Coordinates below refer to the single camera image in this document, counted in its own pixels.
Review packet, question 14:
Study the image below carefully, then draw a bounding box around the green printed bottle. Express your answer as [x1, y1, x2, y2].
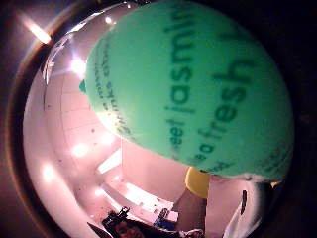
[78, 0, 295, 182]

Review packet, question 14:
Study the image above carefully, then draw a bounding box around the long ceiling light panel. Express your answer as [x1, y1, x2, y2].
[96, 148, 123, 176]

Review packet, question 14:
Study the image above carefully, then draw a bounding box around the yellow bottle cap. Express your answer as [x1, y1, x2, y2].
[184, 166, 212, 200]

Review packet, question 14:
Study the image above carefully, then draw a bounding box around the blue and white object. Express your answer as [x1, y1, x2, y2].
[154, 207, 179, 231]

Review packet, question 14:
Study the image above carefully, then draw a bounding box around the black hair clip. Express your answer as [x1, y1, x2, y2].
[101, 206, 131, 227]

